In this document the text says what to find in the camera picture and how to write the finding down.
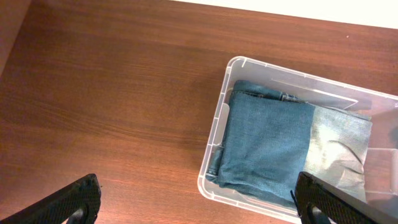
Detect dark blue jeans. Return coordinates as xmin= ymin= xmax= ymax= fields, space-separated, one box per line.
xmin=206 ymin=80 xmax=315 ymax=207

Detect light blue jeans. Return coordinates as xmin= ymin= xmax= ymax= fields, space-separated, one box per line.
xmin=303 ymin=106 xmax=373 ymax=202

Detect clear plastic storage bin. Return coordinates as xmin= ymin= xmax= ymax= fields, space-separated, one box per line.
xmin=198 ymin=56 xmax=397 ymax=223

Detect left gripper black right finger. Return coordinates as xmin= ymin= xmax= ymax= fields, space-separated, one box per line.
xmin=290 ymin=172 xmax=397 ymax=224

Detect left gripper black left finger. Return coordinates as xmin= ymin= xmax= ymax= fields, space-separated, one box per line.
xmin=1 ymin=174 xmax=101 ymax=224

